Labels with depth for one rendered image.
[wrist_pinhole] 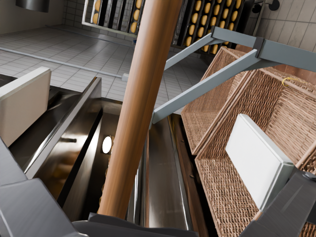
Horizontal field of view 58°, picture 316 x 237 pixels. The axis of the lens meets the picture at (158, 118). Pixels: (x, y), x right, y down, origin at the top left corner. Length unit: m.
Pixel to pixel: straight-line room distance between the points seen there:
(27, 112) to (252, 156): 0.13
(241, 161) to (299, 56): 0.54
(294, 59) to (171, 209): 0.60
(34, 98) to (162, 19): 0.12
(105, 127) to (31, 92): 1.74
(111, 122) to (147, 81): 1.64
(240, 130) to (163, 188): 0.91
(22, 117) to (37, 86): 0.02
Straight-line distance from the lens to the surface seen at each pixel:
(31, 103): 0.17
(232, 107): 1.24
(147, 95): 0.26
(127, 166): 0.28
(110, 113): 1.86
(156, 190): 1.09
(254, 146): 0.17
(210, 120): 1.75
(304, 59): 0.71
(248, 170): 0.18
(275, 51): 0.68
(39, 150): 0.91
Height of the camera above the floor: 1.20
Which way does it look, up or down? 7 degrees down
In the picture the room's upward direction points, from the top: 77 degrees counter-clockwise
